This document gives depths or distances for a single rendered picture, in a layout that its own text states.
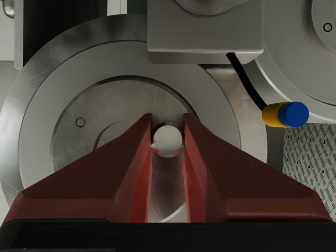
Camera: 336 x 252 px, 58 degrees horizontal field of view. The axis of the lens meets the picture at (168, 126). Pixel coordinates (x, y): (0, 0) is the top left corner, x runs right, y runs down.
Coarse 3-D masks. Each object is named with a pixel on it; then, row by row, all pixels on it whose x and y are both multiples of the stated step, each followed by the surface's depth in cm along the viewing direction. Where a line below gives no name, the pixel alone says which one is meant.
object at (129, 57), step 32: (64, 64) 15; (96, 64) 15; (128, 64) 15; (160, 64) 15; (192, 64) 15; (32, 96) 15; (64, 96) 15; (192, 96) 15; (224, 96) 15; (32, 128) 15; (224, 128) 15; (32, 160) 15
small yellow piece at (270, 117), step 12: (240, 72) 13; (252, 96) 12; (264, 108) 12; (276, 108) 10; (288, 108) 10; (300, 108) 10; (264, 120) 12; (276, 120) 10; (288, 120) 10; (300, 120) 10
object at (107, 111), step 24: (96, 96) 14; (120, 96) 14; (144, 96) 14; (168, 96) 14; (72, 120) 14; (96, 120) 14; (120, 120) 14; (168, 120) 14; (72, 144) 14; (96, 144) 15; (168, 168) 14; (168, 192) 14; (168, 216) 14
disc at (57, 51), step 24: (96, 24) 16; (120, 24) 16; (144, 24) 16; (48, 48) 16; (72, 48) 16; (24, 72) 16; (48, 72) 16; (216, 72) 16; (24, 96) 16; (240, 96) 16; (0, 120) 16; (240, 120) 16; (0, 144) 16; (264, 144) 16; (0, 168) 16
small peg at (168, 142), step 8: (160, 128) 12; (168, 128) 12; (176, 128) 12; (152, 136) 12; (160, 136) 12; (168, 136) 12; (176, 136) 12; (184, 136) 12; (152, 144) 12; (160, 144) 12; (168, 144) 12; (176, 144) 12; (184, 144) 12; (160, 152) 12; (168, 152) 12; (176, 152) 12
